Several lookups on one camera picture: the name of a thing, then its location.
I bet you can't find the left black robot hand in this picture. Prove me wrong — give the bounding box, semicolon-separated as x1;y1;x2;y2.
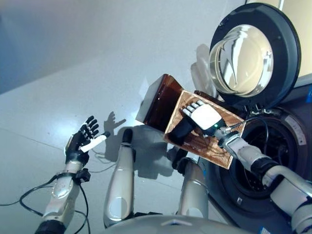
64;115;111;164

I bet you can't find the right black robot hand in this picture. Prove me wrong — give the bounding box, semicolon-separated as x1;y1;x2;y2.
179;100;224;132

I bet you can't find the dark grey washing machine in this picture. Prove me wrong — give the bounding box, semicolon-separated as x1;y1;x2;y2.
196;79;312;234

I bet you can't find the rectangular wicker basket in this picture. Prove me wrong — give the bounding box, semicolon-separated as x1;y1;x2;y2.
164;90;247;170

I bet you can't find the brown wooden stool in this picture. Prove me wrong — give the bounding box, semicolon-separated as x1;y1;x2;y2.
136;74;220;135

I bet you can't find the right black robot foot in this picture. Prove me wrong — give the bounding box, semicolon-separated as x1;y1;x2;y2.
171;148;189;172

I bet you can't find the left silver robot leg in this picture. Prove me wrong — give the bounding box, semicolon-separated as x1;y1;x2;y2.
103;142;137;229

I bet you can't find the silver robot leg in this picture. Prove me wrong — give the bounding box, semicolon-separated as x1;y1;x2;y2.
176;156;211;220
103;142;137;229

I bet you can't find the round glass washer door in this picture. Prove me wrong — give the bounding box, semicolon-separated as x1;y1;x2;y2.
191;2;302;111

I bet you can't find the right silver robot leg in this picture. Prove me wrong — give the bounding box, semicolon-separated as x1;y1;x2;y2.
176;156;211;220

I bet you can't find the grey robot torso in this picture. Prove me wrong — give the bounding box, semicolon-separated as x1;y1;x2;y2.
104;214;245;234

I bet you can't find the white floor cable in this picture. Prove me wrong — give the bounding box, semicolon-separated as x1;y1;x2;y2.
91;148;118;174

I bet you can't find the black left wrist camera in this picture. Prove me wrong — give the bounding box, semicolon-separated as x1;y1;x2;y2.
75;168;91;182

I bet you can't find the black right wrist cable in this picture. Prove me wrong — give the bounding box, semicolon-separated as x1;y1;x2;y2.
223;116;269;152

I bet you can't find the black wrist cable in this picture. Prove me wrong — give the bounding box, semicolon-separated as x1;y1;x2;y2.
0;174;91;234
223;116;269;152

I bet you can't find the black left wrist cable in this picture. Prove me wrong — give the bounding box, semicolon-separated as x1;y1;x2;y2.
0;174;91;234

